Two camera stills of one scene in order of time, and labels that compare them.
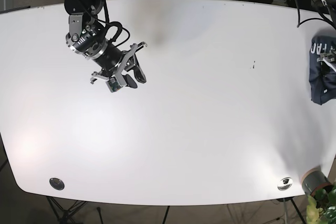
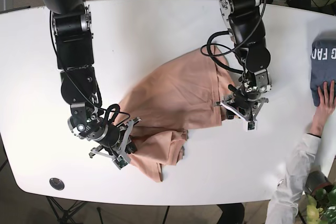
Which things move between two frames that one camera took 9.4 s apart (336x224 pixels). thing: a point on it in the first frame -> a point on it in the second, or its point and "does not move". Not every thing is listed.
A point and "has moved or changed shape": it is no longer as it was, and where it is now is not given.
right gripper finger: x=116 y=82 -> x=119 y=161
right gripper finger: x=134 y=64 -> x=129 y=146
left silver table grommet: x=57 y=183 does not move
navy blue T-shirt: x=322 y=76 has moved or changed shape
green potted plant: x=321 y=207 does not move
